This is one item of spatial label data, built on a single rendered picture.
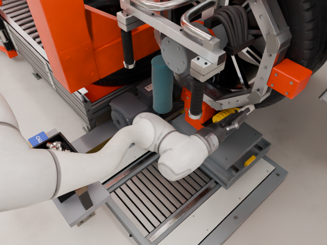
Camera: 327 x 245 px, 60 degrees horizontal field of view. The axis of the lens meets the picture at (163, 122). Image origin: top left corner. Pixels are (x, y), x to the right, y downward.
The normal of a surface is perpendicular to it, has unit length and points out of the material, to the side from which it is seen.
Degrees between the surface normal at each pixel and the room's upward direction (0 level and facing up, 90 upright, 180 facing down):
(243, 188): 0
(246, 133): 0
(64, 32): 90
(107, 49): 90
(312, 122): 0
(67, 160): 49
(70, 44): 90
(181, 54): 90
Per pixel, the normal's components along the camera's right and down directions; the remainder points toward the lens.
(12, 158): 0.53, -0.72
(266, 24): -0.75, 0.50
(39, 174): 0.84, -0.17
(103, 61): 0.66, 0.56
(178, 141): -0.12, -0.75
